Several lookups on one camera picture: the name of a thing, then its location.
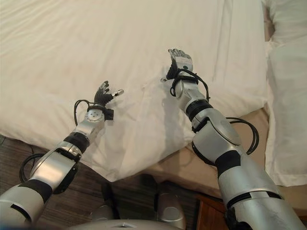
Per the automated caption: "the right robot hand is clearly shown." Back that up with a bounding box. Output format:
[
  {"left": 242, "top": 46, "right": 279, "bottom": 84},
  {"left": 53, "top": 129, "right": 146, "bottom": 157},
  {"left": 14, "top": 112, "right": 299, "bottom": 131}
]
[{"left": 165, "top": 48, "right": 194, "bottom": 80}]

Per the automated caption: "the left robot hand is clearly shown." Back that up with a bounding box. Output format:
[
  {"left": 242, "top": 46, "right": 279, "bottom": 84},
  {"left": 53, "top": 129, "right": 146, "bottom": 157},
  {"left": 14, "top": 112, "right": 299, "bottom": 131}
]
[{"left": 93, "top": 80, "right": 125, "bottom": 105}]

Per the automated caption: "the white duvet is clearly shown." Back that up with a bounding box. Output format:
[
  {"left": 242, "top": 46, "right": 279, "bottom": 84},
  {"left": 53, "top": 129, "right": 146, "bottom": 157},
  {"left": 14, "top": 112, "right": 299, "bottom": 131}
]
[{"left": 0, "top": 0, "right": 270, "bottom": 183}]

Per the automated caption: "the white bed sheet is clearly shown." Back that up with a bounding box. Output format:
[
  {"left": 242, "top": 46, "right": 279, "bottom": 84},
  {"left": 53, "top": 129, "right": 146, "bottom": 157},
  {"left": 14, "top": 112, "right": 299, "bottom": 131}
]
[{"left": 261, "top": 0, "right": 307, "bottom": 46}]

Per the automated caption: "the beige mattress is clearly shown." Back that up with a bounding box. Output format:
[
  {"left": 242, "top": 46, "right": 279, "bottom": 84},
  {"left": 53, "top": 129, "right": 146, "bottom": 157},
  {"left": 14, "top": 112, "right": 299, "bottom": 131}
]
[{"left": 143, "top": 105, "right": 307, "bottom": 202}]

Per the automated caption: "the silver left robot leg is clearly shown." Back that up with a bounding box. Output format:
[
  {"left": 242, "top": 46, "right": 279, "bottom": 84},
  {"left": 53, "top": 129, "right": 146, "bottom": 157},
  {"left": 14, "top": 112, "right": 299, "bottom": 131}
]
[{"left": 90, "top": 182, "right": 116, "bottom": 222}]

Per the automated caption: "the silver robot leg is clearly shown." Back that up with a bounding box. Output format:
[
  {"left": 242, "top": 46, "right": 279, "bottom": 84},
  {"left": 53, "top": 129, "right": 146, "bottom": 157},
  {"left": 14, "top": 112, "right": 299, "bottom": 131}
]
[
  {"left": 155, "top": 185, "right": 187, "bottom": 230},
  {"left": 90, "top": 182, "right": 116, "bottom": 222}
]

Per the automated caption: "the white pillow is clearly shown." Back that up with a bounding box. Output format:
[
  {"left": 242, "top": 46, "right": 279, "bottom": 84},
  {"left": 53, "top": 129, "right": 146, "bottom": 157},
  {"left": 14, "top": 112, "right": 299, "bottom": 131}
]
[{"left": 263, "top": 42, "right": 307, "bottom": 186}]

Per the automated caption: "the silver robot torso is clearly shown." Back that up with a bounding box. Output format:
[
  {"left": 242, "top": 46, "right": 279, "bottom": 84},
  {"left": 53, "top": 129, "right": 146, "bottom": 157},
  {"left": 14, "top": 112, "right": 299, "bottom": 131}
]
[{"left": 71, "top": 219, "right": 185, "bottom": 230}]

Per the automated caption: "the silver right robot leg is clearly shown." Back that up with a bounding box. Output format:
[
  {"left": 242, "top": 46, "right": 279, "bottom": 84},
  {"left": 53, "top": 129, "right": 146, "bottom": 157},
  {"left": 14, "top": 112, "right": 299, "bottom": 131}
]
[{"left": 155, "top": 185, "right": 187, "bottom": 230}]

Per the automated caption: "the brown wooden nightstand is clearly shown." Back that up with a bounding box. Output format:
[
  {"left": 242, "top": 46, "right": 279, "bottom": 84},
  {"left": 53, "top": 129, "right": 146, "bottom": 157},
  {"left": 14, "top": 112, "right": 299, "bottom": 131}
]
[{"left": 196, "top": 194, "right": 228, "bottom": 230}]

